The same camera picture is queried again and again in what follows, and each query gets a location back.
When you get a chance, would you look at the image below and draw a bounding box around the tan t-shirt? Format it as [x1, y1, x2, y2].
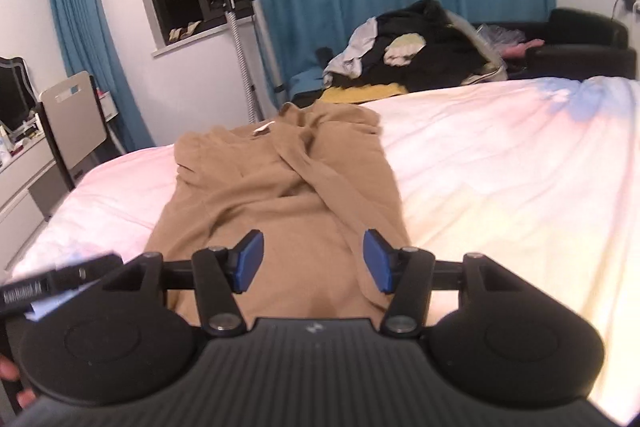
[150, 102, 413, 328]

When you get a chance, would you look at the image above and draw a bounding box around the garment steamer stand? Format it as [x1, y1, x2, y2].
[200, 0, 287, 124]

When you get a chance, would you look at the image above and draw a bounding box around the yellow cloth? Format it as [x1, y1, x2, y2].
[320, 82, 409, 106]

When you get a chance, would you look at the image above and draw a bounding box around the black white-edged chair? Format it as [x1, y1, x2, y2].
[0, 56, 39, 134]

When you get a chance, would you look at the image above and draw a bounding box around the beige cloth on windowsill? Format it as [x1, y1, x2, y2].
[167, 21, 203, 44]

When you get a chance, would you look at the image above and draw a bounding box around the white shell-shaped cushion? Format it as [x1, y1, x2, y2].
[384, 34, 426, 66]

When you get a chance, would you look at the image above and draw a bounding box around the black sofa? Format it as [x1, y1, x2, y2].
[472, 7, 638, 81]

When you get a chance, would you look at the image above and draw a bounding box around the narrow blue curtain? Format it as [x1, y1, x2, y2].
[44, 0, 156, 152]

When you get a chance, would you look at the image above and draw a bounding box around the pile of dark clothes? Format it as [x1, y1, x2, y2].
[316, 0, 506, 90]

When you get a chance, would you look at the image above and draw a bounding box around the pink cloth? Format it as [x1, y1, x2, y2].
[501, 39, 544, 58]

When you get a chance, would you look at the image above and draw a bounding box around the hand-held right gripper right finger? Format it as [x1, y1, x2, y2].
[362, 228, 526, 338]

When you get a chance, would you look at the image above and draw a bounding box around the beige chair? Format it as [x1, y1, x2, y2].
[37, 71, 109, 194]

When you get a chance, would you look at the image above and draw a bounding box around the person's left hand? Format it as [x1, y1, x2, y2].
[0, 353, 37, 410]

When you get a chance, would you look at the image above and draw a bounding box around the white desk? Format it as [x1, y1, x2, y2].
[0, 132, 67, 269]

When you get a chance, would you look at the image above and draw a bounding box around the white garment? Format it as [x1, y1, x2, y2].
[324, 18, 379, 78]

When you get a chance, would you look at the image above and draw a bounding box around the clear plastic bag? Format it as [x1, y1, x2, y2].
[479, 24, 527, 46]

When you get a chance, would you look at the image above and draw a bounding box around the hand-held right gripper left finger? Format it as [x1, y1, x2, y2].
[102, 229, 266, 338]

